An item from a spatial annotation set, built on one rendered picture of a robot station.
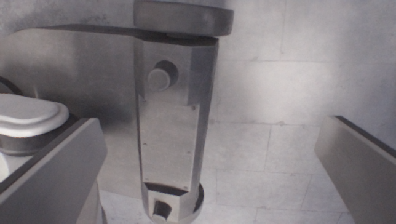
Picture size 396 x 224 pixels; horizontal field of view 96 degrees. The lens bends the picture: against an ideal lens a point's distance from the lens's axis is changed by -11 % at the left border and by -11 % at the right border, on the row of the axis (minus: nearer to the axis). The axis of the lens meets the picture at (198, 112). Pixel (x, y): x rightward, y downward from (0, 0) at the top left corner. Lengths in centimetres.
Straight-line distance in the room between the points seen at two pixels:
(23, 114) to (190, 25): 32
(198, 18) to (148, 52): 10
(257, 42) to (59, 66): 47
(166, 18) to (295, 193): 70
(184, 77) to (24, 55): 39
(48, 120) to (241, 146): 51
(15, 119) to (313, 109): 67
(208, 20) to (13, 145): 38
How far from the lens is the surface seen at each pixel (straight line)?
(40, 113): 43
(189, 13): 34
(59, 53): 51
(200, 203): 66
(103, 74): 46
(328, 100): 63
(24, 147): 41
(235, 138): 64
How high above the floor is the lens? 53
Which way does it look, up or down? 62 degrees down
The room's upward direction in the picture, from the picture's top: 160 degrees counter-clockwise
